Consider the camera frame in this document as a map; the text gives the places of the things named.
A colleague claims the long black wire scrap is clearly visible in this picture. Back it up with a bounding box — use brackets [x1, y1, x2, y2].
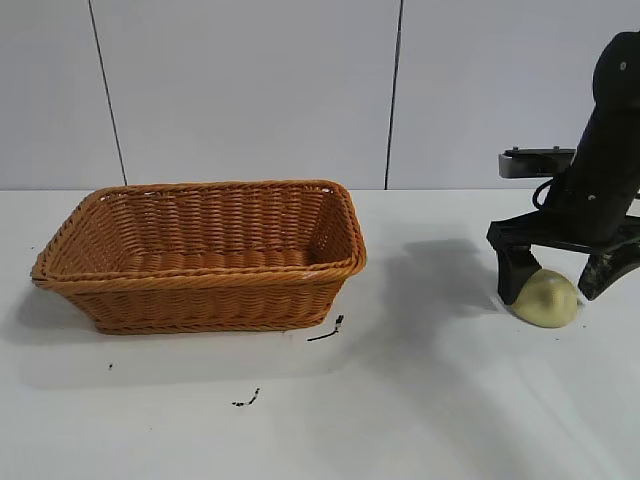
[306, 313, 346, 344]

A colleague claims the broken black wire scrap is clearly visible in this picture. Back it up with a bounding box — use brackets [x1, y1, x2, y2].
[230, 387, 261, 407]

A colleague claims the black camera cable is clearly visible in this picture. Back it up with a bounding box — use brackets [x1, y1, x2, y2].
[530, 180, 554, 210]

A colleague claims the brown woven wicker basket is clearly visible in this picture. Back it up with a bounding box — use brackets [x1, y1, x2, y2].
[31, 179, 368, 336]

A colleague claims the yellow round fruit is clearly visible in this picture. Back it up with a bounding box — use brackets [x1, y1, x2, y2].
[512, 268, 582, 330]

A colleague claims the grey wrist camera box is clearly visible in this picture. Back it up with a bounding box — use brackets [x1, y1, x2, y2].
[497, 146, 577, 180]

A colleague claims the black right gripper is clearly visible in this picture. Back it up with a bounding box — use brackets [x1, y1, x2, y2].
[487, 162, 640, 307]

